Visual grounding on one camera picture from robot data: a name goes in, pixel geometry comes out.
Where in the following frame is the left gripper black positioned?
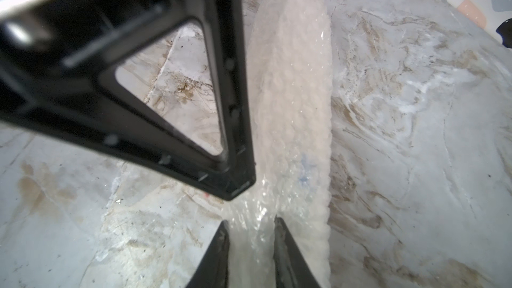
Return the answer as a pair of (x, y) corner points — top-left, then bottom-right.
(1, 0), (256, 201)

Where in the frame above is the clear bubble wrap sheet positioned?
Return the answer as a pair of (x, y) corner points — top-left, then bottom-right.
(227, 0), (333, 287)

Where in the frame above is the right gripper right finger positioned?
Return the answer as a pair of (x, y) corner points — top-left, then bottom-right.
(273, 217), (320, 288)

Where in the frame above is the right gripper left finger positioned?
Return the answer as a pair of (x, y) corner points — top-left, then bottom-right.
(186, 220), (230, 288)

